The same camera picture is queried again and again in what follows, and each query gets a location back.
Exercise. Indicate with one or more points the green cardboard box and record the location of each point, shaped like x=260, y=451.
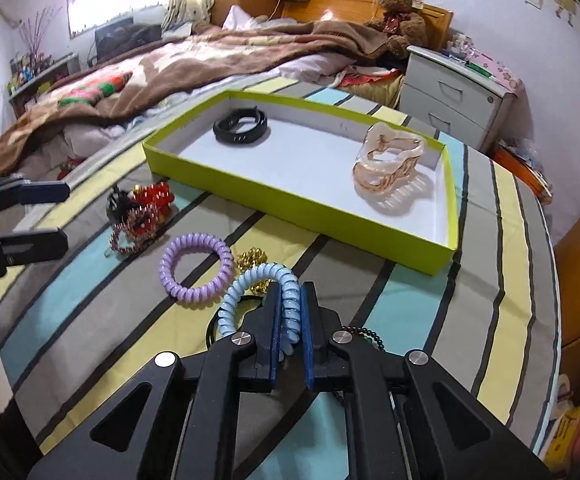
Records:
x=270, y=210

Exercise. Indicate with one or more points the black hair clip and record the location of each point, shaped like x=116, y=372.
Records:
x=117, y=205

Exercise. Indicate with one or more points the yellow packet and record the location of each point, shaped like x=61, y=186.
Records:
x=567, y=435

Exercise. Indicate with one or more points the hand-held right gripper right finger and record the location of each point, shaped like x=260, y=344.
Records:
x=310, y=340

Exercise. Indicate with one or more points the green red folded cloth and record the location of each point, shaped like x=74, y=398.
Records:
x=95, y=90

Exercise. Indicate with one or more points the brown patterned blanket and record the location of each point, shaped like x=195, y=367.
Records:
x=195, y=60

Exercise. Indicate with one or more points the wooden headboard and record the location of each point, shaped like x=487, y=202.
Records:
x=330, y=7

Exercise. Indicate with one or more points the window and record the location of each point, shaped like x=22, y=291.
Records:
x=115, y=5

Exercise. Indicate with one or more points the pink floral box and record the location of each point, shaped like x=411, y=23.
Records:
x=495, y=70

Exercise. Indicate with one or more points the white nightstand with drawers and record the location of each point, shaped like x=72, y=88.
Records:
x=445, y=95

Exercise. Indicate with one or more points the orange box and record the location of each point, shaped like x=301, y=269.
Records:
x=520, y=172

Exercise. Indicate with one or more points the dried branches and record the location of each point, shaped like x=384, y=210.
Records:
x=37, y=35

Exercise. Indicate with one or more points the translucent pink hair claw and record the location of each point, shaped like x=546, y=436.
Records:
x=365, y=165

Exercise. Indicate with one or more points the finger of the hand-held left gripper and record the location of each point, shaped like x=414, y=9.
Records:
x=35, y=245
x=45, y=192

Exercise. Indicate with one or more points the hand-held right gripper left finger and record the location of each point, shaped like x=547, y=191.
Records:
x=272, y=325

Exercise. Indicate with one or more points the cluttered side shelf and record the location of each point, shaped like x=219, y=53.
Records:
x=35, y=80

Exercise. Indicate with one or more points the white pillow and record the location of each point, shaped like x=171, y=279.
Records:
x=240, y=17

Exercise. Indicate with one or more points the brown teddy bear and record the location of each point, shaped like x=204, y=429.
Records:
x=400, y=5

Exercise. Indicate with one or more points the black wristband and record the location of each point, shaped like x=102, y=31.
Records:
x=222, y=132

